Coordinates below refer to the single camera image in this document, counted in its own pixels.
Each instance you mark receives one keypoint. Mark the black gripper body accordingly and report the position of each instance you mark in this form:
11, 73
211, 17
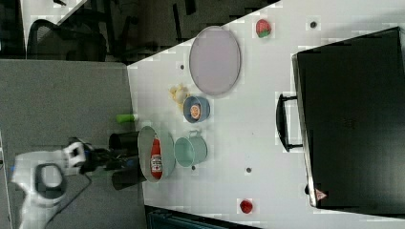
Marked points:
108, 159

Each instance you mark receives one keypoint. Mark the red felt ketchup bottle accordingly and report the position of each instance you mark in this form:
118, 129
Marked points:
156, 161

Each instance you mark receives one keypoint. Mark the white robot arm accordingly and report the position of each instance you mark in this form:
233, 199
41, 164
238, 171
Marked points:
76, 186

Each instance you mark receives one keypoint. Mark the grey metal strainer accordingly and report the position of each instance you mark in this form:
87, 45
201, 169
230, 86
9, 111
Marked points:
147, 134

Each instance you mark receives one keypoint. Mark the green mug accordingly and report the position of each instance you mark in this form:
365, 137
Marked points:
190, 151

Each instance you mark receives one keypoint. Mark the yellow banana peel toy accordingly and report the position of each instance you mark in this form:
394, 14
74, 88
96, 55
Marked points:
179, 93

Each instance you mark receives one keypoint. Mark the orange slice toy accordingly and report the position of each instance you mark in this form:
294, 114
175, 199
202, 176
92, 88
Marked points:
195, 111

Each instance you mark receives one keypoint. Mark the blue bowl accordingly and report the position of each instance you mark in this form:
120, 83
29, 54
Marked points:
196, 100

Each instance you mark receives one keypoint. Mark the black office chair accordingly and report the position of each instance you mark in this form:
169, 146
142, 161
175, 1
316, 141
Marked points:
47, 41

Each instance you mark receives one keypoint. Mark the grey round plate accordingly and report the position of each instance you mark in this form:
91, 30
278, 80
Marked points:
215, 60

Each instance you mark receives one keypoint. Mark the strawberry toy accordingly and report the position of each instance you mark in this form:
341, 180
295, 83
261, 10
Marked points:
263, 28

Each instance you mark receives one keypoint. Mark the black toaster oven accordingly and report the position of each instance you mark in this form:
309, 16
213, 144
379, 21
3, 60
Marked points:
351, 107

